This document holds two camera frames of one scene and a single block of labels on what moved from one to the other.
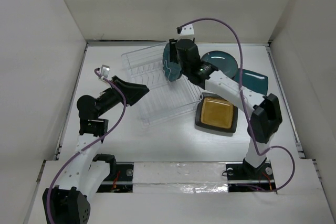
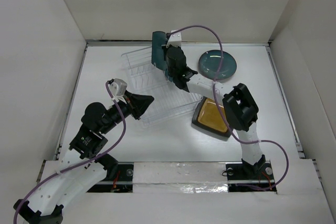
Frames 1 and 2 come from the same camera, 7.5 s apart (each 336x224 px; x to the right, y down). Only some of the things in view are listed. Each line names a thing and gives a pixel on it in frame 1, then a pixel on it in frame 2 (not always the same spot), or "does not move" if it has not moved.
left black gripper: (133, 91) to (139, 103)
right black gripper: (173, 50) to (169, 47)
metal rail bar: (190, 181) does not move
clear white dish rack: (166, 98) does not move
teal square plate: (253, 81) to (158, 39)
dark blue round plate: (224, 62) does not move
